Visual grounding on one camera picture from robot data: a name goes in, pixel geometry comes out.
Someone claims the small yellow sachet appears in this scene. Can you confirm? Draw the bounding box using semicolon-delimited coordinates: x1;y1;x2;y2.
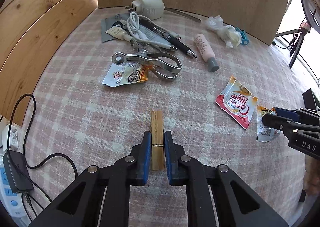
257;105;280;142

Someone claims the wooden clothespin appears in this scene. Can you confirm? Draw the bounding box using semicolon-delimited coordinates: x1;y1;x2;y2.
151;111;165;171

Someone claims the coffee mate sachet red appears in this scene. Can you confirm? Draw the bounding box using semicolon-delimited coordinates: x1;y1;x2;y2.
215;76;258;130

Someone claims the blue clothespin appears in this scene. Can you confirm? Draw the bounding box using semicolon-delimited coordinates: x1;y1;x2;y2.
235;27;249;46

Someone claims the white orange sachet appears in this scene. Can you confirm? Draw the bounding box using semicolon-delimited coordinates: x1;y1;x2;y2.
102;62;149;88

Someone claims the clear plastic bag bundle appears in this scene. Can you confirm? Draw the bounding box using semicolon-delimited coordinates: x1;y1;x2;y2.
204;15;242;48

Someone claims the pink tube grey cap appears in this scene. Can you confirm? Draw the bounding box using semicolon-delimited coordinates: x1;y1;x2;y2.
194;34;219;72

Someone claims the metal clamp tool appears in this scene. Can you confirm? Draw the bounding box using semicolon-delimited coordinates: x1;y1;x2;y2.
112;39;182;81

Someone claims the white usb cable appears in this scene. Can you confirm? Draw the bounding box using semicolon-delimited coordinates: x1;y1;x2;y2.
126;11;179;52

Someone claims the person right hand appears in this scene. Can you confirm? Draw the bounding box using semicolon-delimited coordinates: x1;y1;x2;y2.
303;155;320;196

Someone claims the black tray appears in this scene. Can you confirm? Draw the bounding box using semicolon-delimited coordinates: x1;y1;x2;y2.
302;88;320;111

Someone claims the plaid tablecloth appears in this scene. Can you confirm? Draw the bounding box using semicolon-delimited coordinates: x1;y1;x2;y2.
23;9;312;224

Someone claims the white power strip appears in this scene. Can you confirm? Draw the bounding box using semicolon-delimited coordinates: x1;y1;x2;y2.
0;122;28;218

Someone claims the black ballpoint pen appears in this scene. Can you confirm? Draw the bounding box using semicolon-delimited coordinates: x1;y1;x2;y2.
140;19;197;58

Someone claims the grey sachet packet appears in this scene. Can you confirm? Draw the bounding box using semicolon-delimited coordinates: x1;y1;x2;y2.
100;13;131;43

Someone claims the white plug adapter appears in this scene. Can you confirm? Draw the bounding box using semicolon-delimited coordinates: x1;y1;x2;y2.
125;0;165;20

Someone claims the ring light on tripod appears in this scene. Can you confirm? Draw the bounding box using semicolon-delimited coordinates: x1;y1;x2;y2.
275;0;319;68

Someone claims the black cable tie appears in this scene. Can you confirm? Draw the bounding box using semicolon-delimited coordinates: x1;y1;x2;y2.
164;7;202;23

